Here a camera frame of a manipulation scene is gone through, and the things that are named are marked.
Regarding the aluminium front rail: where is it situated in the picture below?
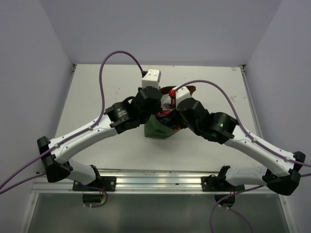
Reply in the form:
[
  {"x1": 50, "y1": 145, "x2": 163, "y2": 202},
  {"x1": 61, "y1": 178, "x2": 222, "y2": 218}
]
[{"x1": 30, "y1": 168, "x2": 275, "y2": 195}]

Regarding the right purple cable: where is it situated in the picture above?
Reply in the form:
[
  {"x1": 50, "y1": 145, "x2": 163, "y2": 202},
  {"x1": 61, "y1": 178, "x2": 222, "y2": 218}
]
[{"x1": 173, "y1": 80, "x2": 311, "y2": 233}]

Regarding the green paper bag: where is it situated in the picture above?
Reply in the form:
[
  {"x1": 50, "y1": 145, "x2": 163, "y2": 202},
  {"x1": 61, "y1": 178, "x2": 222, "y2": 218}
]
[{"x1": 144, "y1": 86, "x2": 182, "y2": 139}]

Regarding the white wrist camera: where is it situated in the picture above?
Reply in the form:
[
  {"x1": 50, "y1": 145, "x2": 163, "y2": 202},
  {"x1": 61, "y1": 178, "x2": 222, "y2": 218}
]
[
  {"x1": 169, "y1": 85, "x2": 191, "y2": 107},
  {"x1": 141, "y1": 69, "x2": 161, "y2": 89}
]

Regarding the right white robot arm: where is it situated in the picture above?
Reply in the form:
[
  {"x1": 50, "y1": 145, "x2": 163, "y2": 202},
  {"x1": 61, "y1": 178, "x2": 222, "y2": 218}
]
[{"x1": 176, "y1": 97, "x2": 306, "y2": 196}]

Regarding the red Doritos bag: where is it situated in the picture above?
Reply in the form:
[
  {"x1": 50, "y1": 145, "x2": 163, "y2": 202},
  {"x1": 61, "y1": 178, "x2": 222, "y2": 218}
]
[{"x1": 155, "y1": 109, "x2": 180, "y2": 131}]

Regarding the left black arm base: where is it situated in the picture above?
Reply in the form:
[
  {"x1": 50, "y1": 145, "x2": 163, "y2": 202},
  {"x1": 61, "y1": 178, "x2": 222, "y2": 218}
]
[{"x1": 72, "y1": 165, "x2": 117, "y2": 192}]

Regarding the purple cable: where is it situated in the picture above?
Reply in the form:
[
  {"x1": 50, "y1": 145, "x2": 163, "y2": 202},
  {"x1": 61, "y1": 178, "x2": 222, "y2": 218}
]
[
  {"x1": 173, "y1": 80, "x2": 311, "y2": 233},
  {"x1": 0, "y1": 50, "x2": 146, "y2": 195}
]

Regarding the blue chips bag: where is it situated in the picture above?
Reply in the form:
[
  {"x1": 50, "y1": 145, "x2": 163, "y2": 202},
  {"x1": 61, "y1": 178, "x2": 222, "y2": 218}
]
[{"x1": 160, "y1": 94, "x2": 173, "y2": 111}]

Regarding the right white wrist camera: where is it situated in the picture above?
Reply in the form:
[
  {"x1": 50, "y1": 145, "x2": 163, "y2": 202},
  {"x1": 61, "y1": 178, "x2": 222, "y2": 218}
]
[{"x1": 169, "y1": 85, "x2": 191, "y2": 107}]

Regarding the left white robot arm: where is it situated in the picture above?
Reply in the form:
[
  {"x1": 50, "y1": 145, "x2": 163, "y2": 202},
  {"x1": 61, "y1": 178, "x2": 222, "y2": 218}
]
[{"x1": 37, "y1": 86, "x2": 161, "y2": 191}]

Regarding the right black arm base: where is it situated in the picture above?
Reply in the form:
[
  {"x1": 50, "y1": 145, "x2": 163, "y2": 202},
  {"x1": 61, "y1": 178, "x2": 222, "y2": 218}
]
[{"x1": 201, "y1": 166, "x2": 245, "y2": 192}]

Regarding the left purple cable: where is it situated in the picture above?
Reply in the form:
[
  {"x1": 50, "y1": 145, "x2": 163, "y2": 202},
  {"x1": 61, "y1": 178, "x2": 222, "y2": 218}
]
[{"x1": 0, "y1": 50, "x2": 146, "y2": 195}]

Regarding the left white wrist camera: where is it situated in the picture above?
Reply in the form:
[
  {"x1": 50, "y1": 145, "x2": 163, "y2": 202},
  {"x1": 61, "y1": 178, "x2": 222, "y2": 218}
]
[{"x1": 141, "y1": 69, "x2": 161, "y2": 89}]

